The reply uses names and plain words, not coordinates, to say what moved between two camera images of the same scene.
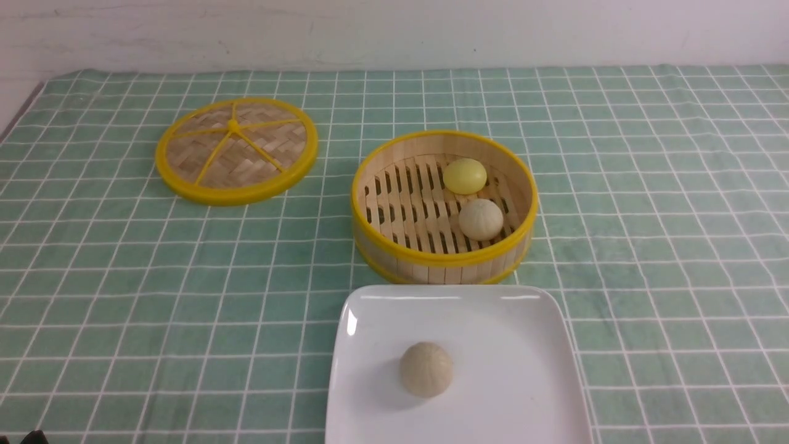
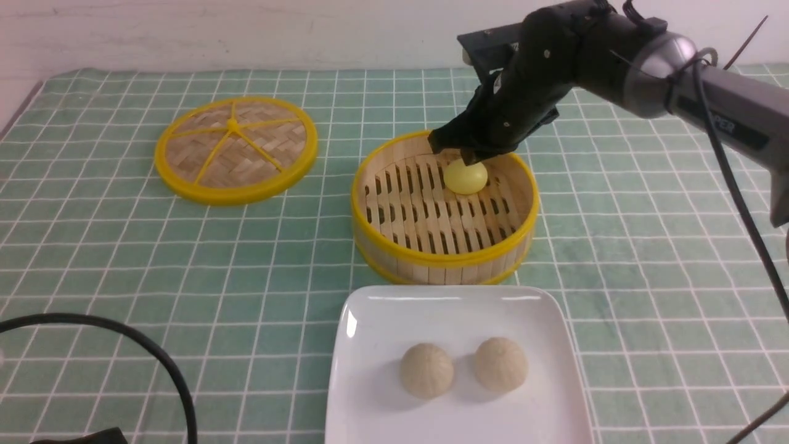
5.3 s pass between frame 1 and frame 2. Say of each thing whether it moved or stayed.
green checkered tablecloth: stayed
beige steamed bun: moved
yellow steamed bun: stayed
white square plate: stayed
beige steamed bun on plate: stayed
